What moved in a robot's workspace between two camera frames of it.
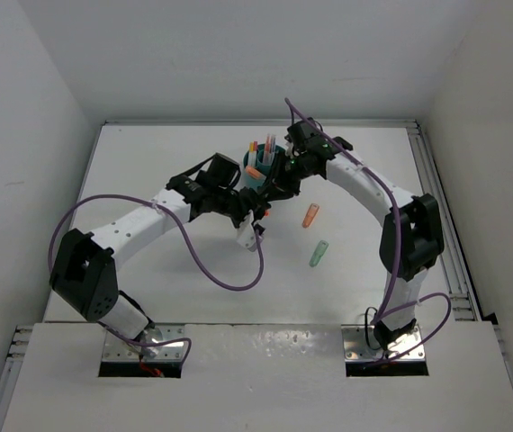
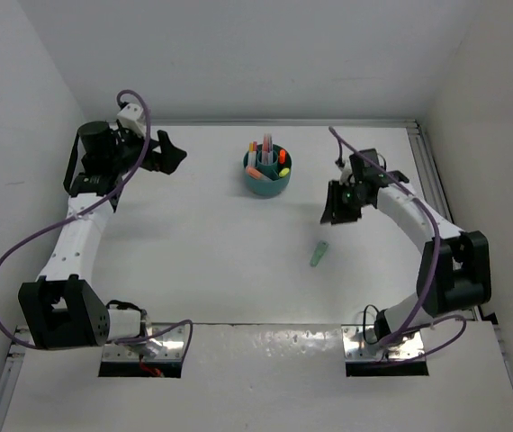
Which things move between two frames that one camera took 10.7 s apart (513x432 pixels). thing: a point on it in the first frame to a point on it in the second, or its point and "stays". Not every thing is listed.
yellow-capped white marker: (250, 159) stays
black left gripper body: (241, 202) to (157, 161)
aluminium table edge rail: (462, 299) stays
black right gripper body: (287, 175) to (345, 202)
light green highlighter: (320, 248) stays
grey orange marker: (255, 173) stays
